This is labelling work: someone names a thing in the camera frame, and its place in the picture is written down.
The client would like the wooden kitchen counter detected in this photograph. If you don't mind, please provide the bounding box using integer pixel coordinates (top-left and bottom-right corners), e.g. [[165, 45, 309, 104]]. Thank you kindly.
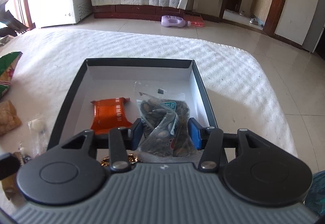
[[252, 0, 276, 20]]

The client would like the purple detergent bottle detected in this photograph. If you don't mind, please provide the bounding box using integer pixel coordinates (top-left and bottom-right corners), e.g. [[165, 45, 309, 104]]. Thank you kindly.
[[161, 15, 192, 28]]

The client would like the small brown snack packet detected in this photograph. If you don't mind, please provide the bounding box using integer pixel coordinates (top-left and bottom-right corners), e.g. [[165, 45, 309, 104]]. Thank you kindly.
[[11, 141, 33, 166]]

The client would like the gold foil candy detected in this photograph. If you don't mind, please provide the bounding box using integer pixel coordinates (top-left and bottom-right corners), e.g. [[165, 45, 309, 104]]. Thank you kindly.
[[100, 153, 139, 167]]

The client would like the clear candy packet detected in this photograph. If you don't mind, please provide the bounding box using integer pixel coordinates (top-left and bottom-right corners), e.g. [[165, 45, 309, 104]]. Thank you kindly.
[[27, 119, 49, 158]]

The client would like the dark wooden television cabinet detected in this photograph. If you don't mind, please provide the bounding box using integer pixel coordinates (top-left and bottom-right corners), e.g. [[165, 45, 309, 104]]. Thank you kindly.
[[93, 4, 186, 22]]

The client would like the green shrimp chip bag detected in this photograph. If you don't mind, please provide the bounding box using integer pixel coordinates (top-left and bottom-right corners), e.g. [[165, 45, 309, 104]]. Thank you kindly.
[[0, 51, 23, 101]]

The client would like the teal patterned cloth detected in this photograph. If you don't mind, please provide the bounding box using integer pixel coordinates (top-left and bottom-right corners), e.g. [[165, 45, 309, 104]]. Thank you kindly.
[[305, 171, 325, 217]]

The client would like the white textured blanket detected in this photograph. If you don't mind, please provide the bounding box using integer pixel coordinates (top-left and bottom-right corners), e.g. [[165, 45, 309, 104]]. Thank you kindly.
[[0, 28, 298, 214]]

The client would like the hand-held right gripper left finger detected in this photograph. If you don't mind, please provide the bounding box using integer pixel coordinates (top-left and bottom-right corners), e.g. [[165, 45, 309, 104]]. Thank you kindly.
[[61, 118, 144, 173]]

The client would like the white tray with dark rim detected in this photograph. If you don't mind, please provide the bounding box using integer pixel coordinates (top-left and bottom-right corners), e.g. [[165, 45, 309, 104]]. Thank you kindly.
[[47, 58, 219, 161]]

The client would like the brown pastry packet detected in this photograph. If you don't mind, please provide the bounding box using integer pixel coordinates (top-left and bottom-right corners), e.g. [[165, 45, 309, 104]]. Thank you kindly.
[[0, 100, 23, 137]]

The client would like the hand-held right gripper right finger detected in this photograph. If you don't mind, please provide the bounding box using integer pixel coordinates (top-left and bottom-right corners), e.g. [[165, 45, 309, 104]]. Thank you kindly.
[[188, 117, 271, 173]]

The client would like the orange snack packet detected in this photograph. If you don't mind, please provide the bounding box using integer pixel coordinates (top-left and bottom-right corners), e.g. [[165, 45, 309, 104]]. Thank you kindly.
[[90, 97, 134, 135]]

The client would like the grey refrigerator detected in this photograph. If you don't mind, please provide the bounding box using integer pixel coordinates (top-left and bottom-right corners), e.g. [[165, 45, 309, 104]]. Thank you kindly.
[[302, 5, 325, 55]]

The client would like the clear sunflower seed packet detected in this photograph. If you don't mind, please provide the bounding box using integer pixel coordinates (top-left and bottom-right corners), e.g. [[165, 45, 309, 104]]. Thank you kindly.
[[134, 81, 204, 163]]

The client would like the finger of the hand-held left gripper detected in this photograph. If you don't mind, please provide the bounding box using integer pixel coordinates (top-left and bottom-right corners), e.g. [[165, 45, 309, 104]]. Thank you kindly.
[[0, 153, 21, 181]]

